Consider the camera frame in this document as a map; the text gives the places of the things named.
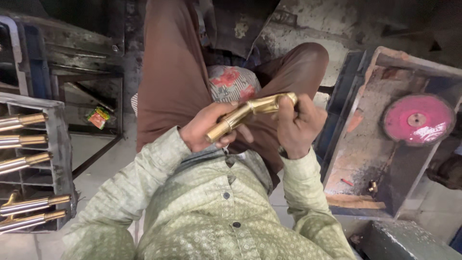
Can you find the brass faucet body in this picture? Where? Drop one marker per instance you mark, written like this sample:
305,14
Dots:
240,115

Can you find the brass and chrome faucet pipe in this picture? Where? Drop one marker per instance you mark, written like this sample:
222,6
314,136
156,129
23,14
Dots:
25,120
29,161
25,141
36,219
36,204

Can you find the person's brown trousers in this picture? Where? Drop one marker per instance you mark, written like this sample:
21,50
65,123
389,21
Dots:
173,72

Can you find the floral striped cushion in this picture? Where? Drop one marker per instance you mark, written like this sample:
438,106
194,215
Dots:
231,85

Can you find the blue metal machine frame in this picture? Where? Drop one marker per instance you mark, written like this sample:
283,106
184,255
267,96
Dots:
34,61

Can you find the grey metal block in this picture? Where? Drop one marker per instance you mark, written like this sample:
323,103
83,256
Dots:
400,242

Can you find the person's right fingers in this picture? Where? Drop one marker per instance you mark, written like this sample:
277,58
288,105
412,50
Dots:
285,106

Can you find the person's left hand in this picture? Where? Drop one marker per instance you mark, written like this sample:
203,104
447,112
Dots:
196,130

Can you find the dusty metal polishing hood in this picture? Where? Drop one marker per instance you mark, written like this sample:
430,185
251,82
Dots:
364,144

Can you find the dark metal stool frame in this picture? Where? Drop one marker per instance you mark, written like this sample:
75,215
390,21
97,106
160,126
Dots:
121,108

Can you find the person's green patterned shirt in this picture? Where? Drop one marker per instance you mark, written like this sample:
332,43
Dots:
209,209

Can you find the small red stick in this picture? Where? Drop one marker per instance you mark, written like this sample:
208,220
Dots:
347,182

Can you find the small brass fitting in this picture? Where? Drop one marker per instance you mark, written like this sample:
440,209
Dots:
373,186

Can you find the grey metal rack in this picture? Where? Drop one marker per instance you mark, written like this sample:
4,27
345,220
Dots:
59,144

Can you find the pink polishing wheel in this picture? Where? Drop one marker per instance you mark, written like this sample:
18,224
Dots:
429,124

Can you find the person's right hand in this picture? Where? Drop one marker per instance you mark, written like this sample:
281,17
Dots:
301,126

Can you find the green orange snack wrapper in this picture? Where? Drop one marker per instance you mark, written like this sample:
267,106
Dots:
98,117

